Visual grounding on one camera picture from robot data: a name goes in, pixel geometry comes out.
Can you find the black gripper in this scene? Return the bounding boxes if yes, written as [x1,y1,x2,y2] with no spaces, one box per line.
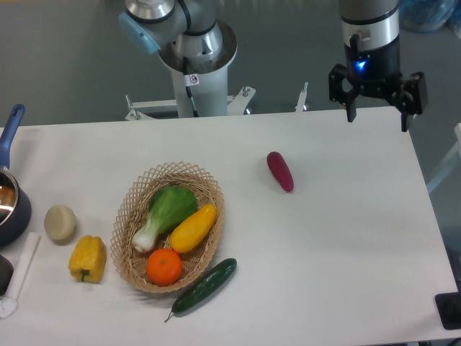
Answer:
[328,34,428,132]

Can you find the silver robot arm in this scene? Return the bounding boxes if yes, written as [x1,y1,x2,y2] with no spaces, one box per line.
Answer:
[328,1,428,132]

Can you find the robot base column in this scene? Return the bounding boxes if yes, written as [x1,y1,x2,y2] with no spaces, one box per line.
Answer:
[118,1,238,117]

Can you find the yellow mango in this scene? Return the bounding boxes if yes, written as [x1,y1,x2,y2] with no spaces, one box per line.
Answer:
[170,204,217,254]

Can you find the woven wicker basket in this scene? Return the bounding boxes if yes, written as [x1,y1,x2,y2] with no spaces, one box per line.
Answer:
[110,162,224,293]

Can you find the blue plastic bag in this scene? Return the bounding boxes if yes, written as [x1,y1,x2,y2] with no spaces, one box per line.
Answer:
[398,0,458,33]

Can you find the purple sweet potato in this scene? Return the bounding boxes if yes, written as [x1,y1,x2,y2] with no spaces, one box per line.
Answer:
[267,151,295,192]

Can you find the black device at table edge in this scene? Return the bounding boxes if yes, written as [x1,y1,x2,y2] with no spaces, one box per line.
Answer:
[435,292,460,330]

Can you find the green bok choy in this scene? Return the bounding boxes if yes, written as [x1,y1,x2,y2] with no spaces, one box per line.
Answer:
[133,185,198,253]

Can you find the green cucumber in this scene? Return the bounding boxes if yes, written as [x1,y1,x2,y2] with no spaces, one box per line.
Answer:
[164,258,238,323]

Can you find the orange fruit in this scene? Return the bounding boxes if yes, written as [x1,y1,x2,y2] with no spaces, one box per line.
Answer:
[146,248,182,287]

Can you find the yellow bell pepper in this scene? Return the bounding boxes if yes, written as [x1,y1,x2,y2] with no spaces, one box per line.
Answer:
[68,235,107,283]

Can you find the beige round potato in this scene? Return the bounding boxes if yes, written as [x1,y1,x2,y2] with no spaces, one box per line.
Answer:
[44,205,76,244]

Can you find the blue saucepan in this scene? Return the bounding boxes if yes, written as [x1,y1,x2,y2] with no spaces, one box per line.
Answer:
[1,104,32,247]

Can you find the dark object left edge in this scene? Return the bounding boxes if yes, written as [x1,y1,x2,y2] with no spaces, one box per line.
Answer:
[0,255,14,296]

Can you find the white frame right edge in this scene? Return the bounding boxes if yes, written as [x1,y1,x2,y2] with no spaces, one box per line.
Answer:
[426,123,460,194]

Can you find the white metal mounting frame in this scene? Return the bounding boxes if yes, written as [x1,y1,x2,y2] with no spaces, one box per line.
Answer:
[125,81,309,121]

